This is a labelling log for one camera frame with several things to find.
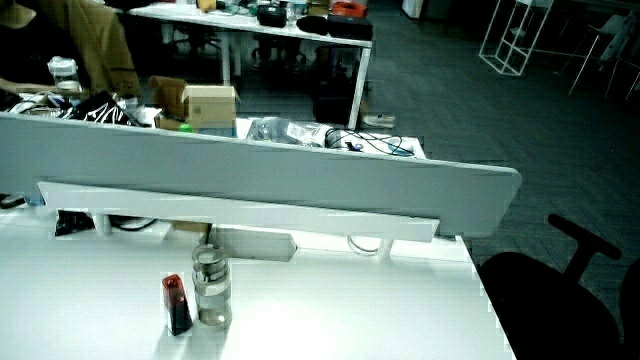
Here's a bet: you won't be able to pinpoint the small red black bottle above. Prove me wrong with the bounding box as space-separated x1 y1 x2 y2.
161 273 194 337

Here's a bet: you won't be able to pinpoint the clear plastic bag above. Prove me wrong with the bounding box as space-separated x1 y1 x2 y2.
245 116 332 148

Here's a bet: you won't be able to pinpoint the grey desk divider panel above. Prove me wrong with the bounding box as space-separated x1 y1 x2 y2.
0 111 523 239

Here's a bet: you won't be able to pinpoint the white desk shelf riser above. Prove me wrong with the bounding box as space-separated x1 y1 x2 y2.
37 180 441 263

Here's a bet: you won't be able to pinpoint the white power strip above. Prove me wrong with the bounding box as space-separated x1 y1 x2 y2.
199 227 299 263

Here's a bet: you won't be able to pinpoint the open pale cardboard box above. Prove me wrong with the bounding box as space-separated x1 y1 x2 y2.
181 84 241 138

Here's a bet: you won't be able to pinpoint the black flat case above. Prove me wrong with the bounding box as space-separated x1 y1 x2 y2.
327 15 374 42

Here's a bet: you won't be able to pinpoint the clear glass bottle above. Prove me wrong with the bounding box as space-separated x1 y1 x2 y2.
191 243 234 330

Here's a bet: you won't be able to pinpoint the black oval pouch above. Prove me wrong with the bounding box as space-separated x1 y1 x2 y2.
295 15 330 36

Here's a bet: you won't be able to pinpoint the orange box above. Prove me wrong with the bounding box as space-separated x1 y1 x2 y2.
331 1 369 20

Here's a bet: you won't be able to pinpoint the brown cardboard box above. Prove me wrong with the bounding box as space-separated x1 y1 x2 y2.
147 75 190 120

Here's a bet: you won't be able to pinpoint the white background table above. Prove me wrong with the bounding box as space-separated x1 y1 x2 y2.
127 1 374 131

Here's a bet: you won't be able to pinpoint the black white patterned bag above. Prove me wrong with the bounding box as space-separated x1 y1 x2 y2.
68 90 134 126

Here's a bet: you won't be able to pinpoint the black adapter block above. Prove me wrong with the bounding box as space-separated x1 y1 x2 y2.
54 209 95 237

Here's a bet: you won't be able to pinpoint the black office chair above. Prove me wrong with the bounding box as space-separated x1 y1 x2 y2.
477 213 640 360

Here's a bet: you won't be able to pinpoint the clear plastic jar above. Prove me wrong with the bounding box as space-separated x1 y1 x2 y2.
47 55 83 93

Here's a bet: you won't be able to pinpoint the black tangled cables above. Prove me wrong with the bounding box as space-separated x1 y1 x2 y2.
324 128 416 158

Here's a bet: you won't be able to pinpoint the white cable loop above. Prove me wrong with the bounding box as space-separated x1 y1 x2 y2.
346 235 381 257

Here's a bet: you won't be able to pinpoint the black camera bag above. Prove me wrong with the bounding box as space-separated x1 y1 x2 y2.
256 4 288 29

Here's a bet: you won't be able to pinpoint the black cable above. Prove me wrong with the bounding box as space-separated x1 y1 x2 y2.
108 215 159 233

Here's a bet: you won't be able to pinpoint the white wire frame rack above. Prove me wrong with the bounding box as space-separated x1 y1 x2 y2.
478 0 555 77

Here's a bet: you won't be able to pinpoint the white frame background chair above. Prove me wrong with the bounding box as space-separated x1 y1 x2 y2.
568 10 640 101

